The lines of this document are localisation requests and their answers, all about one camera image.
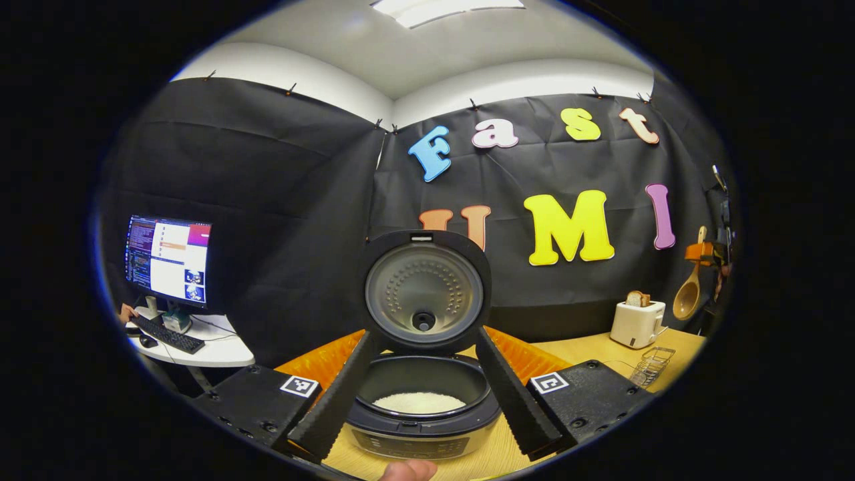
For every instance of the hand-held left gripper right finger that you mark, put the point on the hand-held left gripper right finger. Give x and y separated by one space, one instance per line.
514 401

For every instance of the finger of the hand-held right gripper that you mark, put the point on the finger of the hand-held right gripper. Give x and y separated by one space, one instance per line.
698 252

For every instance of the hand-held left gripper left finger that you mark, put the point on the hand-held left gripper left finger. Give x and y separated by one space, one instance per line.
337 394

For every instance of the wooden spoon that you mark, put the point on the wooden spoon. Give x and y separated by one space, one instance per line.
688 300

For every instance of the white rice layer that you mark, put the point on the white rice layer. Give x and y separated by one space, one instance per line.
417 403

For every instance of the clear chopstick holder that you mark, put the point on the clear chopstick holder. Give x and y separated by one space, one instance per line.
651 367

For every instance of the silver black rice cooker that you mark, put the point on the silver black rice cooker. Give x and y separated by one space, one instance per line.
424 294

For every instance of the toasted bread slice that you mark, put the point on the toasted bread slice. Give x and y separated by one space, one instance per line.
638 298

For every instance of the white toaster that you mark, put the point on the white toaster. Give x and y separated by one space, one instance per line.
634 324

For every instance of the white side desk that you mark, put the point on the white side desk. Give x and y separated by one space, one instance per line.
220 351

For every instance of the black keyboard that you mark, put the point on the black keyboard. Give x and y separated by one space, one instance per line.
167 334

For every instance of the black computer mouse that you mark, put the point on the black computer mouse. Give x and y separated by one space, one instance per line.
148 341

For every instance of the computer monitor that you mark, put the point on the computer monitor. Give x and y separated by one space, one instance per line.
167 260

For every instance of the ceiling light panel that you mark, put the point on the ceiling light panel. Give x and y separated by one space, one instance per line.
447 10

